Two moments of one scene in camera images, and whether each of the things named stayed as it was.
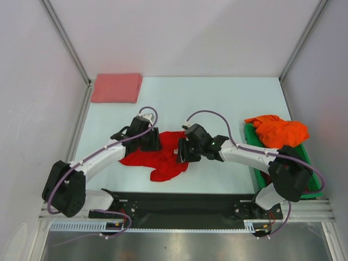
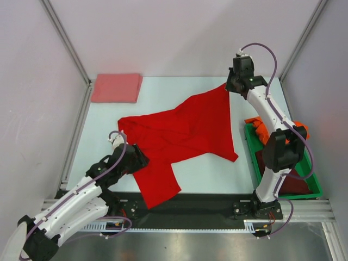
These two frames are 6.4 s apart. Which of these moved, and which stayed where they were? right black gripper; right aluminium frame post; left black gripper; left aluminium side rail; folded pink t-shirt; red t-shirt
Moved: red t-shirt; right black gripper; left black gripper
Stayed: folded pink t-shirt; left aluminium side rail; right aluminium frame post
